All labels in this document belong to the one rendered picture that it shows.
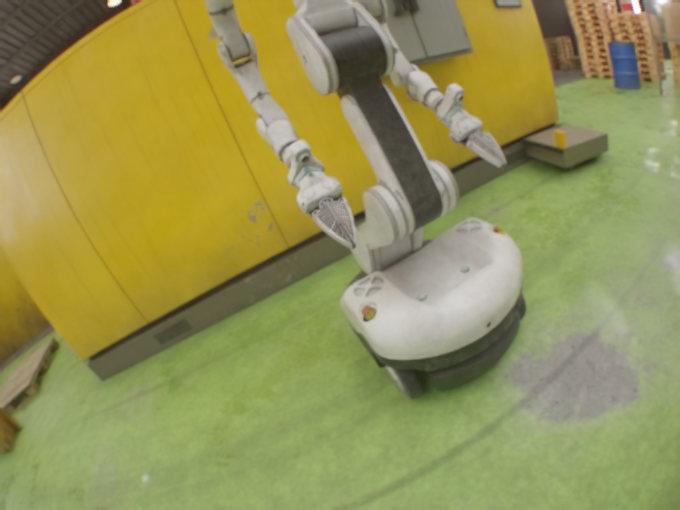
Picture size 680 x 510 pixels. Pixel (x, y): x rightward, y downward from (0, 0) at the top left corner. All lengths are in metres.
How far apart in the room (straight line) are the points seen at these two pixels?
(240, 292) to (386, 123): 1.34
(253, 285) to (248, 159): 0.71
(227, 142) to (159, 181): 0.41
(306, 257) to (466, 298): 1.17
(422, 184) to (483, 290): 0.31
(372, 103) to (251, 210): 1.04
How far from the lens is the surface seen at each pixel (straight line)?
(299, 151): 0.66
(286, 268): 1.77
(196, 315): 1.91
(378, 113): 0.78
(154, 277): 1.84
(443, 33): 1.82
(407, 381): 0.91
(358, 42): 0.79
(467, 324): 0.77
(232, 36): 0.96
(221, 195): 1.62
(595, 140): 2.51
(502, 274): 0.85
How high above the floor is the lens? 0.88
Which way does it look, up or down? 28 degrees down
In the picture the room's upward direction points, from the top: 24 degrees counter-clockwise
